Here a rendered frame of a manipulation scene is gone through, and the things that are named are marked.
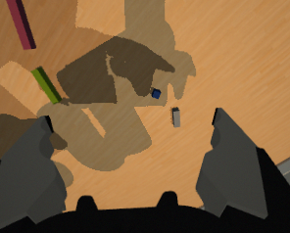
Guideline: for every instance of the lime green rod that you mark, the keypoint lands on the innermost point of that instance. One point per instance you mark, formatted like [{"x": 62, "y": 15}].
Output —
[{"x": 46, "y": 85}]

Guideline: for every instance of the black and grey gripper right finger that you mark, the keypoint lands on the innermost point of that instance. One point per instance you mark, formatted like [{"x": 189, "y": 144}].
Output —
[{"x": 240, "y": 183}]

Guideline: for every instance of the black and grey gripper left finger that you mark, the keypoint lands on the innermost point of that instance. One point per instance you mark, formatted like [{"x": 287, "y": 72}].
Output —
[{"x": 31, "y": 187}]

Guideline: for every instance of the grey rectangular rod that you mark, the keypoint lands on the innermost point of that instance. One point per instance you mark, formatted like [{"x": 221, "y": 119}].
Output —
[{"x": 176, "y": 117}]

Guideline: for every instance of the dark pink long rod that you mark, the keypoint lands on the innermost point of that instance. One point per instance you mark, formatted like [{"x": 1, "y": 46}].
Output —
[{"x": 18, "y": 14}]

